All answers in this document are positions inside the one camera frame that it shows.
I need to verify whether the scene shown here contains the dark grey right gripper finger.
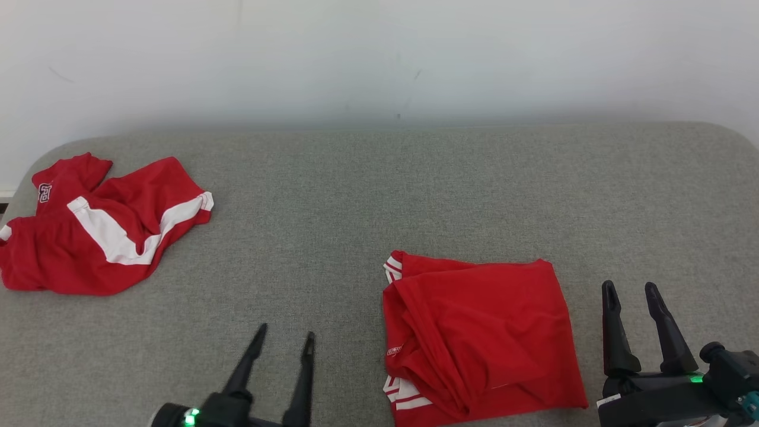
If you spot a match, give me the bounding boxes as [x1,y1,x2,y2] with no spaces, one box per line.
[645,282,700,375]
[601,280,642,376]

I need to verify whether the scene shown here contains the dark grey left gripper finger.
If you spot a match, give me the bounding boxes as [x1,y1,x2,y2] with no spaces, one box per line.
[222,323,268,401]
[283,331,317,427]

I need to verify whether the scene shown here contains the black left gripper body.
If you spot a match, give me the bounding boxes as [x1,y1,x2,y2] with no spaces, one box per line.
[148,391,286,427]

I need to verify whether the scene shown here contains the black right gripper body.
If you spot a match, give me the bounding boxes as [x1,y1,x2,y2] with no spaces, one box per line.
[596,370,722,427]

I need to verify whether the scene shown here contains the red shirt with striped cuffs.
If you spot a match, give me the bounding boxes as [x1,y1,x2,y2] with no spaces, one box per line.
[382,250,589,427]

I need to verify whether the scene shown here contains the red shorts with white stripe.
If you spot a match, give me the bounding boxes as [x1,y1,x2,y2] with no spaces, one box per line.
[0,152,215,297]

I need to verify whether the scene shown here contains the grey fabric sofa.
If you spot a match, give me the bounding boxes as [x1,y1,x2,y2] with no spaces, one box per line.
[0,122,759,427]

